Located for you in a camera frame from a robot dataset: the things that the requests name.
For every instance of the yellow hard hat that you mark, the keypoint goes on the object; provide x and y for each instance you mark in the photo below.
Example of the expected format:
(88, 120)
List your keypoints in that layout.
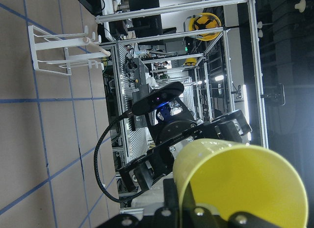
(205, 21)

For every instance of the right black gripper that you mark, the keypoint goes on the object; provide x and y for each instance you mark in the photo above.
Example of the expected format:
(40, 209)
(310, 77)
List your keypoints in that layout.
(146, 170)

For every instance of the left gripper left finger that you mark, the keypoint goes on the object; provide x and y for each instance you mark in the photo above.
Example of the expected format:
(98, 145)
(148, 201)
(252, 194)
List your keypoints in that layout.
(171, 199)

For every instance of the white wire cup rack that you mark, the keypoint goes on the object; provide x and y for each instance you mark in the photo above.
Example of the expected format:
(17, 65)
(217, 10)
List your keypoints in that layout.
(40, 40)

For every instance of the yellow plastic cup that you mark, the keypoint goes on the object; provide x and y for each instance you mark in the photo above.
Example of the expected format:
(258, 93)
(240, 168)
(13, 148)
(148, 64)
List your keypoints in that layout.
(234, 177)

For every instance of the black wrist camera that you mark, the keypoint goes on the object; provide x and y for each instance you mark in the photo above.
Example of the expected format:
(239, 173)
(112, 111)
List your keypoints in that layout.
(158, 98)

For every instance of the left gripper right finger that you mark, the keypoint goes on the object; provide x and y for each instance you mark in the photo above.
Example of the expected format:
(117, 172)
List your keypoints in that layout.
(188, 198)

